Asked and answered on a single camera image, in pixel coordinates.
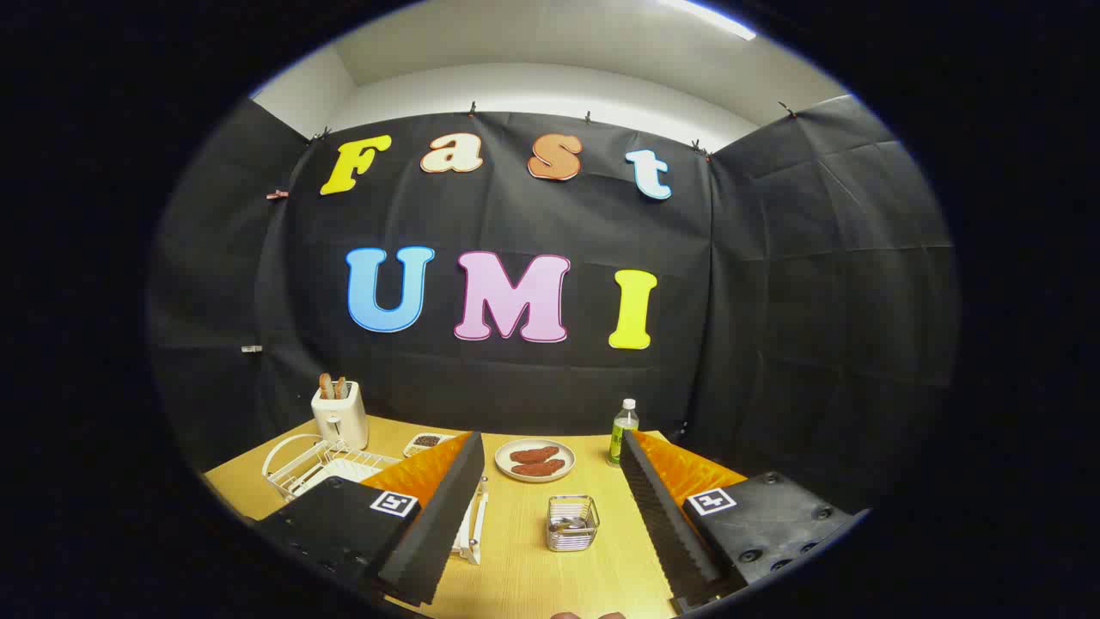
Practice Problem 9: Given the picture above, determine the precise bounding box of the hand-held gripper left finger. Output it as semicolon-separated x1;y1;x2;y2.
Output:
254;432;486;608

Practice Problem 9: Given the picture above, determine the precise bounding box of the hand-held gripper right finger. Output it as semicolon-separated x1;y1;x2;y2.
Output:
619;430;871;613

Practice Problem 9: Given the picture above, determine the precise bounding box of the white wire dish rack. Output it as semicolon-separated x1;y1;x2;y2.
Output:
262;434;489;566

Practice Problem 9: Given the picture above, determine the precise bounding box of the metal wire basket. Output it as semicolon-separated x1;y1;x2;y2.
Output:
547;495;601;553

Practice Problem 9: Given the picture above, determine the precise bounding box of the beige plate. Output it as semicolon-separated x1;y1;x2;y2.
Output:
495;438;576;483

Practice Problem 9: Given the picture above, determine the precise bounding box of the white divided snack tray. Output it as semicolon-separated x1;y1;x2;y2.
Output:
403;432;456;458

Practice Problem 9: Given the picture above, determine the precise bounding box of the green tea bottle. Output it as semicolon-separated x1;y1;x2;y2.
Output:
608;398;640;468

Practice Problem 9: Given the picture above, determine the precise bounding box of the white toaster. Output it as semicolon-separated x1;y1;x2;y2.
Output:
311;381;370;451

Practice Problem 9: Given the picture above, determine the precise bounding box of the black backdrop cloth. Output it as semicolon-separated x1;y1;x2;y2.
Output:
146;93;962;517

